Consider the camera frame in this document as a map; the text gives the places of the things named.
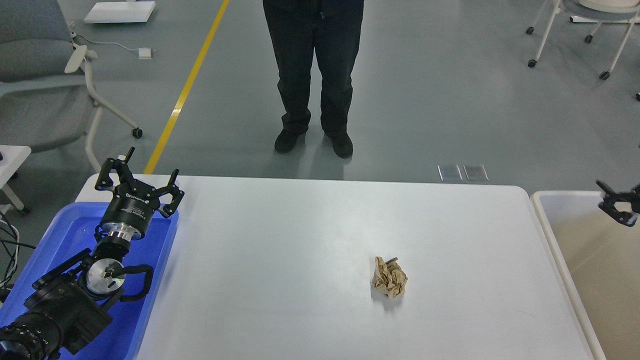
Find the grey office chair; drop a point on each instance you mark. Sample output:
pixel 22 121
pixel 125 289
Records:
pixel 48 96

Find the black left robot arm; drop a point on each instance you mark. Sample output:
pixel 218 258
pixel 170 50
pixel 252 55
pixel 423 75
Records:
pixel 70 305

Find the metal floor plate right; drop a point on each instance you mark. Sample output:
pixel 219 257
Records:
pixel 476 173

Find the metal floor plate left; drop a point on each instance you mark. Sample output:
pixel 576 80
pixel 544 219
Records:
pixel 450 173

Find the white power adapter with cable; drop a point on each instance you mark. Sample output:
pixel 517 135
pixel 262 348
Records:
pixel 143 53

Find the crumpled brown paper ball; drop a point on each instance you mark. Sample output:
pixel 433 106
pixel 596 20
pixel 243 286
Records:
pixel 389 278

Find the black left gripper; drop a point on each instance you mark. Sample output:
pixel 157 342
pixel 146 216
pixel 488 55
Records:
pixel 131 209

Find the metal floor plate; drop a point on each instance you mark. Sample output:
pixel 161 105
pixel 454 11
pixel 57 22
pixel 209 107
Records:
pixel 476 173
pixel 450 173

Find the white plastic bin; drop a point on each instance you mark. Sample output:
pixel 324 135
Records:
pixel 599 263

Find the white flat floor box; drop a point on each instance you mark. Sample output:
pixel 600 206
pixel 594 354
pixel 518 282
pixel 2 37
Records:
pixel 120 12

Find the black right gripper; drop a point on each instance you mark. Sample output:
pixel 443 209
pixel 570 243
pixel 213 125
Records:
pixel 636 198

